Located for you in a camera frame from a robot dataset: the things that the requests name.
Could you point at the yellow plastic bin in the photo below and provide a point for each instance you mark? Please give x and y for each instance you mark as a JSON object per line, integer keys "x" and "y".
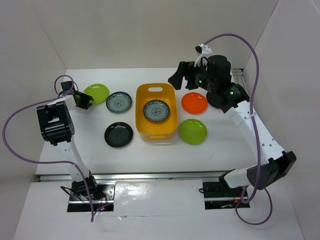
{"x": 156, "y": 131}

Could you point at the black plate right side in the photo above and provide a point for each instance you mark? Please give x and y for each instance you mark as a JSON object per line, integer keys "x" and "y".
{"x": 215, "y": 100}

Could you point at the green plate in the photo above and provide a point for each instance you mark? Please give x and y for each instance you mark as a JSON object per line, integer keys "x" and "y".
{"x": 99, "y": 93}
{"x": 193, "y": 131}

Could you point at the blue patterned plate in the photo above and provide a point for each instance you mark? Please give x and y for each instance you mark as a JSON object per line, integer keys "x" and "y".
{"x": 119, "y": 102}
{"x": 156, "y": 110}

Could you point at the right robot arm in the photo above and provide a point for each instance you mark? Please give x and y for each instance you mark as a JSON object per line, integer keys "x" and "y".
{"x": 273, "y": 161}

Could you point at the black plate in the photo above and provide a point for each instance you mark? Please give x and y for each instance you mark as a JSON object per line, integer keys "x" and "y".
{"x": 215, "y": 100}
{"x": 118, "y": 135}

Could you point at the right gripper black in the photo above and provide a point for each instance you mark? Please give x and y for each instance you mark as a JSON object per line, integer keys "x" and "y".
{"x": 176, "y": 79}

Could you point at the aluminium side rail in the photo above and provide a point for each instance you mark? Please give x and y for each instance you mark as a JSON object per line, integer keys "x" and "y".
{"x": 238, "y": 78}

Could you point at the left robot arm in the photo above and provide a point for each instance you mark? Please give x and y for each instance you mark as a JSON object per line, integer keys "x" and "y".
{"x": 57, "y": 128}

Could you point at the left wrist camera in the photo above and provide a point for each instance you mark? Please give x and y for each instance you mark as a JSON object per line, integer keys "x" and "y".
{"x": 66, "y": 86}

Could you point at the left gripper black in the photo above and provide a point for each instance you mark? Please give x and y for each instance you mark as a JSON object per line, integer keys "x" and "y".
{"x": 86, "y": 99}

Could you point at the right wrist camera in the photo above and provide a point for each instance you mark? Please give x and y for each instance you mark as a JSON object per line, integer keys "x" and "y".
{"x": 202, "y": 50}

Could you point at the aluminium front rail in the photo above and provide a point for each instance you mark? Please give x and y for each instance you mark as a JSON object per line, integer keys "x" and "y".
{"x": 156, "y": 176}

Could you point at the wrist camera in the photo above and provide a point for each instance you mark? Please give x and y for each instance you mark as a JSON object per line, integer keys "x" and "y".
{"x": 66, "y": 86}
{"x": 202, "y": 50}

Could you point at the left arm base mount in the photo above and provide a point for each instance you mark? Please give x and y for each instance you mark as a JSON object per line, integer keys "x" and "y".
{"x": 102, "y": 199}

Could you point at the black plate left side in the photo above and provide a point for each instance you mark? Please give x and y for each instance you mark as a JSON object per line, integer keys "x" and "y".
{"x": 118, "y": 135}

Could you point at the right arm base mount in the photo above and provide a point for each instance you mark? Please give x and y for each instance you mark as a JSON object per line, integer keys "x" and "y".
{"x": 218, "y": 196}

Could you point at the orange plate far left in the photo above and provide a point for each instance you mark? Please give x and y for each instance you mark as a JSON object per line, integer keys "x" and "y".
{"x": 194, "y": 103}

